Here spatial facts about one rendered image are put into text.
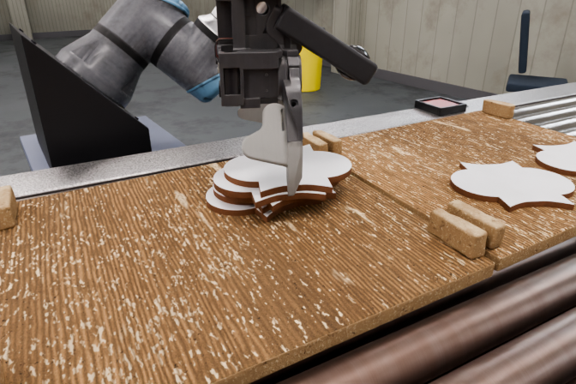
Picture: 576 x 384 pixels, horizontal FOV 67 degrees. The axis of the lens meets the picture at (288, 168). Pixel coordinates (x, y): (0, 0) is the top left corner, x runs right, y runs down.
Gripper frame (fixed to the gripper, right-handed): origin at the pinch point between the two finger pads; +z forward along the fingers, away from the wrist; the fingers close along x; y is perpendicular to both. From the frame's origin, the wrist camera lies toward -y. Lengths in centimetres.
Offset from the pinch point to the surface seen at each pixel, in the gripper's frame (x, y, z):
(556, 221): 9.8, -27.8, 3.7
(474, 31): -381, -244, 29
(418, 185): -0.7, -16.8, 3.7
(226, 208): 3.5, 7.3, 2.9
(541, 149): -8.6, -39.3, 3.1
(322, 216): 5.3, -3.1, 3.7
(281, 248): 10.7, 2.1, 3.7
